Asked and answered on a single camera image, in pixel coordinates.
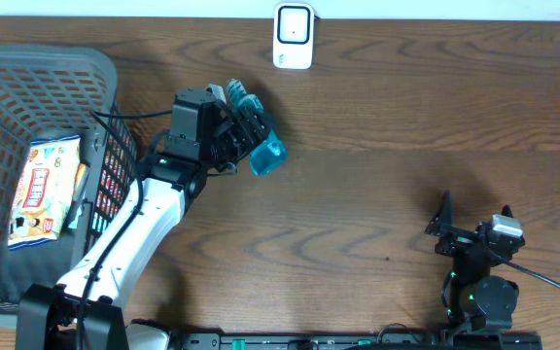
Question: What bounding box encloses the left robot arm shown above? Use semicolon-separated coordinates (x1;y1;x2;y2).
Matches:
16;80;279;349

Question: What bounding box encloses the white barcode scanner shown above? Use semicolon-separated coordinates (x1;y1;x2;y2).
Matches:
272;2;315;70

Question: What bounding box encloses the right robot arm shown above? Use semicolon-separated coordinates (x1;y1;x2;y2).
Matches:
425;191;525;335

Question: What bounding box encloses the grey plastic shopping basket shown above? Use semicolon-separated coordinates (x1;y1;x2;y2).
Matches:
0;45;136;328

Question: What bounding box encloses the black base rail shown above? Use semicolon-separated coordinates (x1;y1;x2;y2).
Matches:
128;331;543;350

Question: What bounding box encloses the wet wipes packet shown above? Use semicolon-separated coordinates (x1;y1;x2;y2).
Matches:
8;135;81;250

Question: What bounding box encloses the blue Listerine mouthwash bottle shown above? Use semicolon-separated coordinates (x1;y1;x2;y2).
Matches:
227;79;288;176

